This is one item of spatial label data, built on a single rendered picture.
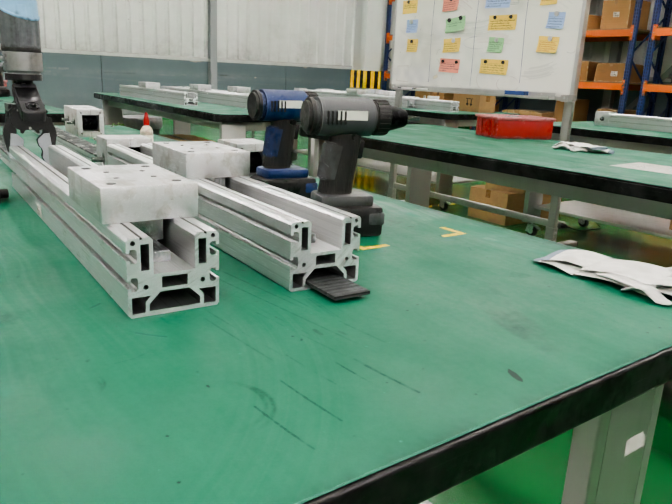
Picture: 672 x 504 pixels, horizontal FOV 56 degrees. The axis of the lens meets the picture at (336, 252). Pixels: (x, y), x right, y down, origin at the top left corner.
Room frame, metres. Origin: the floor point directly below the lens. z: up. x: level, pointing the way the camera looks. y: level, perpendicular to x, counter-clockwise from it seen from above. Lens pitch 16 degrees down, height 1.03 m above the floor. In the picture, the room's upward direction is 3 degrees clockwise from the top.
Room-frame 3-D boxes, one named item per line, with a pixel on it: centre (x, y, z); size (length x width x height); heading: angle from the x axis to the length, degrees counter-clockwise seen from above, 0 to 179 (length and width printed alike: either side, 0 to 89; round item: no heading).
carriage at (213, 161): (1.08, 0.24, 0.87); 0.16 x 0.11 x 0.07; 34
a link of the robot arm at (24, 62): (1.37, 0.67, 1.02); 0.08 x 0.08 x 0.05
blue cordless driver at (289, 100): (1.29, 0.09, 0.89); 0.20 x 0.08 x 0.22; 121
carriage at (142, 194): (0.76, 0.25, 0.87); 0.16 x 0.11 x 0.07; 34
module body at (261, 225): (1.08, 0.24, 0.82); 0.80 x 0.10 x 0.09; 34
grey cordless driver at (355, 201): (1.04, -0.03, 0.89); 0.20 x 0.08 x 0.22; 111
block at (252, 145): (1.47, 0.23, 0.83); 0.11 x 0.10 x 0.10; 126
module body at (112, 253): (0.97, 0.39, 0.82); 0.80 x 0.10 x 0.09; 34
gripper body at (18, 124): (1.38, 0.67, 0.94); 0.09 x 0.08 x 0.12; 34
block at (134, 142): (1.44, 0.50, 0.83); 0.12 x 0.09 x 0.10; 124
